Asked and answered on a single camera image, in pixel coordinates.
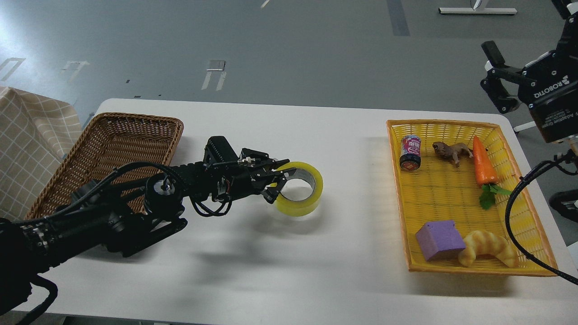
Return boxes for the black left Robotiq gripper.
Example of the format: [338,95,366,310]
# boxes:
[226,148,297,204]

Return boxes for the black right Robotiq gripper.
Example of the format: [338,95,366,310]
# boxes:
[480,0,578,143]

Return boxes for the yellow tape roll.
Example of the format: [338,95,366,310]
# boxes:
[273,161,323,217]

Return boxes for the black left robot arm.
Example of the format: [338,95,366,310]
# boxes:
[0,136,297,325]

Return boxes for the white chair leg with caster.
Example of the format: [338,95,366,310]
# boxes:
[513,121,536,134]

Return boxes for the brown toy animal figure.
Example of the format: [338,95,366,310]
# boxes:
[432,142,474,168]

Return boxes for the toy carrot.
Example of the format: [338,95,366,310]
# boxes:
[472,136,512,210]

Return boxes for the yellow plastic basket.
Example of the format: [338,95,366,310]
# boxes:
[386,119,553,276]

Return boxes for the small pink drink can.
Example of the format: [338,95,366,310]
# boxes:
[399,135,421,172]

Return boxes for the brown wicker basket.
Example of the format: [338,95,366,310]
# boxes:
[25,112,184,220]

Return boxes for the purple foam block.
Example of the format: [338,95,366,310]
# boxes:
[415,219,466,262]

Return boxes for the toy croissant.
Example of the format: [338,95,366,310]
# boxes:
[458,230,519,268]

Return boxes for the beige checkered cloth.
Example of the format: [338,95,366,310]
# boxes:
[0,86,81,221]

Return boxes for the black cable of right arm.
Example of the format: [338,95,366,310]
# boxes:
[504,149,578,286]

